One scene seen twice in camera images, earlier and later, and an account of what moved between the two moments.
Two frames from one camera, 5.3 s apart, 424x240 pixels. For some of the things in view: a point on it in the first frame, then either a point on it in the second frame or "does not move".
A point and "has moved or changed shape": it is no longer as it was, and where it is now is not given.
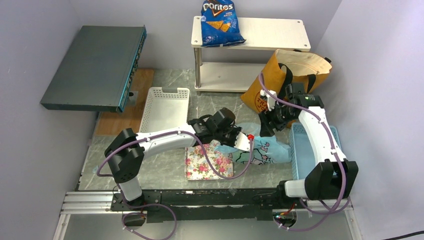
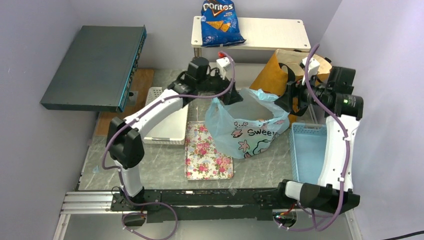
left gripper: (236, 131) to (231, 97)
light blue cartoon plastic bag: (266, 150) has moved or changed shape
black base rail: (202, 204) does not move
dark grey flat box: (97, 70) does not move
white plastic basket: (164, 110) does not move
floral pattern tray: (197, 166) does not move
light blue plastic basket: (302, 150) does not move
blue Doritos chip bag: (219, 23) does not move
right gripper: (266, 128) to (294, 89)
